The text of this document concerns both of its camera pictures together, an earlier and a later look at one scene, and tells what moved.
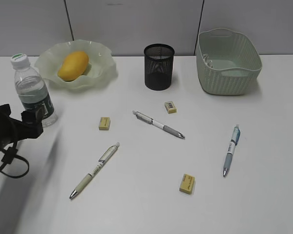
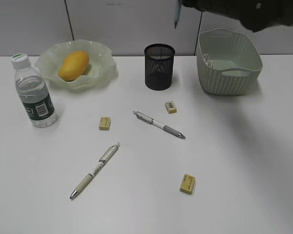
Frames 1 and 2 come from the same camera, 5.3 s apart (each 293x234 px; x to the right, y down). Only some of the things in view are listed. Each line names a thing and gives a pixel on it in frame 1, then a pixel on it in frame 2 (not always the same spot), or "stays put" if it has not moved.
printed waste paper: [209, 62] stays put
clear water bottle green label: [31, 91] stays put
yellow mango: [74, 65] stays put
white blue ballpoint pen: [235, 139] to [177, 13]
